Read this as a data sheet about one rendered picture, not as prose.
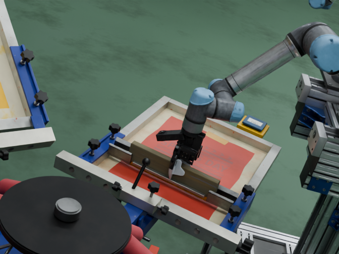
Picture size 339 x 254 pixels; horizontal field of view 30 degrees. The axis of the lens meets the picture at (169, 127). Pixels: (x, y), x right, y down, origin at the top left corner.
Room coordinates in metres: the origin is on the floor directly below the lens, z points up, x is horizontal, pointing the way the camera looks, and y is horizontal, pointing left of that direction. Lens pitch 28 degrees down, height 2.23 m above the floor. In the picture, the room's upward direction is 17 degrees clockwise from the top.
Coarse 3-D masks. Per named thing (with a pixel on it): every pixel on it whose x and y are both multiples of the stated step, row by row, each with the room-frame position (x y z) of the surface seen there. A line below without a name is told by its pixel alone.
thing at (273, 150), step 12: (156, 108) 2.49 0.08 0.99; (168, 108) 2.59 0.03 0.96; (180, 108) 2.58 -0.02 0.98; (144, 120) 2.35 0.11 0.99; (216, 120) 2.55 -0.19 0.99; (120, 132) 2.19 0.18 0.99; (132, 132) 2.23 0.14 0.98; (228, 132) 2.51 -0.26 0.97; (240, 132) 2.51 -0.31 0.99; (252, 144) 2.48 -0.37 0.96; (264, 144) 2.47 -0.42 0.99; (276, 156) 2.41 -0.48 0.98; (264, 168) 2.25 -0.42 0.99; (252, 180) 2.13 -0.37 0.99
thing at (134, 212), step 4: (128, 204) 1.67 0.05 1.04; (128, 208) 1.65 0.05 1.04; (132, 208) 1.65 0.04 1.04; (136, 208) 1.66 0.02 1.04; (128, 212) 1.63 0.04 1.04; (132, 212) 1.63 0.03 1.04; (136, 212) 1.64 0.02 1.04; (140, 212) 1.65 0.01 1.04; (144, 212) 1.68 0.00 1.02; (132, 216) 1.61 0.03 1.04; (136, 216) 1.62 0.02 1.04; (140, 216) 1.65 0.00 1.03; (144, 216) 1.69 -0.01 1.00; (132, 220) 1.59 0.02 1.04; (136, 220) 1.62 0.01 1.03; (136, 224) 1.63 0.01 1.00
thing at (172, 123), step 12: (168, 120) 2.48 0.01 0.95; (180, 120) 2.51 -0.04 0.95; (156, 132) 2.34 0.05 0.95; (204, 132) 2.47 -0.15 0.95; (144, 144) 2.22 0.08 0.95; (156, 144) 2.25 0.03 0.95; (120, 168) 1.99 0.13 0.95; (132, 168) 2.02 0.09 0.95; (132, 180) 1.94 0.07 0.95; (144, 180) 1.96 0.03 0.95; (156, 180) 1.98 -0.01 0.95
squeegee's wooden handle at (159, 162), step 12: (132, 144) 2.02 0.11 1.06; (132, 156) 2.01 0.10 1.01; (144, 156) 2.00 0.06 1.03; (156, 156) 1.99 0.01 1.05; (168, 156) 2.00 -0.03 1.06; (156, 168) 1.98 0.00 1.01; (168, 168) 1.97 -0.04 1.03; (192, 168) 1.97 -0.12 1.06; (180, 180) 1.96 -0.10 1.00; (192, 180) 1.95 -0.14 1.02; (204, 180) 1.94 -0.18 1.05; (216, 180) 1.94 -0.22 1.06; (204, 192) 1.93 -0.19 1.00
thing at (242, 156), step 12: (204, 144) 2.37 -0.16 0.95; (216, 144) 2.40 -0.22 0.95; (228, 144) 2.43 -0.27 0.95; (240, 156) 2.36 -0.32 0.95; (252, 156) 2.39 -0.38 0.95; (240, 168) 2.26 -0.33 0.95; (228, 180) 2.14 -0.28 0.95; (168, 192) 1.93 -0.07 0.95; (180, 192) 1.96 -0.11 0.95; (180, 204) 1.88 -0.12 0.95; (192, 204) 1.90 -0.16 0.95; (204, 204) 1.93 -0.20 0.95; (204, 216) 1.85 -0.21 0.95
